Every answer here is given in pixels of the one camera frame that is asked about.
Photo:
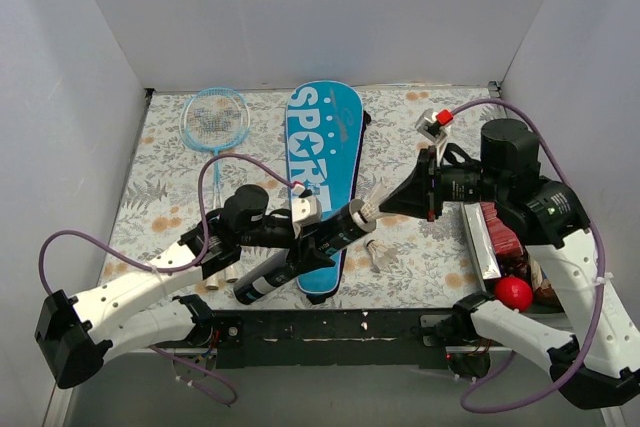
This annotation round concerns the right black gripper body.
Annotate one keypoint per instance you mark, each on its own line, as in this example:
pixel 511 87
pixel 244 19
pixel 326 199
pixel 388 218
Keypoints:
pixel 431 184

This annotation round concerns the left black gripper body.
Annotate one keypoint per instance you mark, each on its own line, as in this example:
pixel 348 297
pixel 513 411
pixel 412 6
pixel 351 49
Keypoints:
pixel 302 243

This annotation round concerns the white feather shuttlecock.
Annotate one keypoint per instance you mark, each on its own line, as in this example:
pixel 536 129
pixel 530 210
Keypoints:
pixel 383 257
pixel 372 202

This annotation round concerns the black shuttlecock tube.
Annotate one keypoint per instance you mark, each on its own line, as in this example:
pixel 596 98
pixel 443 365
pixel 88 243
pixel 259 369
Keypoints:
pixel 332 235

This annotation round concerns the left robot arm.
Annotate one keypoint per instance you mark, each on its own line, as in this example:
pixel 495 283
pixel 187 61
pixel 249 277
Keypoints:
pixel 79 334

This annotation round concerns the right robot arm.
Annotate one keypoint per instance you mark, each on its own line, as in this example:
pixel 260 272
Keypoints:
pixel 597 363

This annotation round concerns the metal tray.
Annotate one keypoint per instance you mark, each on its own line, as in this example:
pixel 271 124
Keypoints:
pixel 490 268

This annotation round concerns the red snack packet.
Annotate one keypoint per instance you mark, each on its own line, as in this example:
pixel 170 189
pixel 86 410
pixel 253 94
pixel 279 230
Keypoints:
pixel 503 240

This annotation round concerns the blue sport racket cover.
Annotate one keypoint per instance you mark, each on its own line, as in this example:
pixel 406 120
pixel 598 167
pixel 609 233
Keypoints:
pixel 324 126

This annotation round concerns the red ball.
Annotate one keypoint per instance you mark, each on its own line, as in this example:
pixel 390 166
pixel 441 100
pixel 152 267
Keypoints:
pixel 514 293

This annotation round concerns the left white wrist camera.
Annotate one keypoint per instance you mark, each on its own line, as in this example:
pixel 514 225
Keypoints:
pixel 305 208

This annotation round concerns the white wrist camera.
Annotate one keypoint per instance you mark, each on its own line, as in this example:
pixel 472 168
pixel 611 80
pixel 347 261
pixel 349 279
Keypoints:
pixel 305 208
pixel 434 126

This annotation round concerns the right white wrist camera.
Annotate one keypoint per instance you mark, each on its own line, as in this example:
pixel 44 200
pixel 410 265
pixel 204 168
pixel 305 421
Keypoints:
pixel 434 126

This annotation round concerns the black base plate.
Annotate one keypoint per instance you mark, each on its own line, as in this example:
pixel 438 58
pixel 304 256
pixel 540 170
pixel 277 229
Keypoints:
pixel 352 337

